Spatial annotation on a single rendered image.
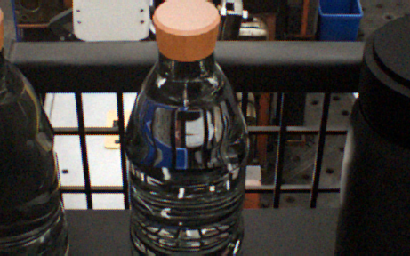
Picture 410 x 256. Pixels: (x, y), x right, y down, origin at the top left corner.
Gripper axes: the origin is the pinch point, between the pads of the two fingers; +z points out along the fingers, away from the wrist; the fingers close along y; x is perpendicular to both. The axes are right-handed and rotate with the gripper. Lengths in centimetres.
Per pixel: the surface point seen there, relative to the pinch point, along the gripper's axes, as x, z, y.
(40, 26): -37.7, 19.2, 17.3
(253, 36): -15.0, 5.9, -20.4
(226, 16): 1.6, -9.0, -15.1
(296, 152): -28, 42, -31
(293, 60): 57, -43, -16
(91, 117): -2.7, 12.0, 4.4
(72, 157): 6.1, 12.0, 6.4
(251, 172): 29.7, -7.8, -16.8
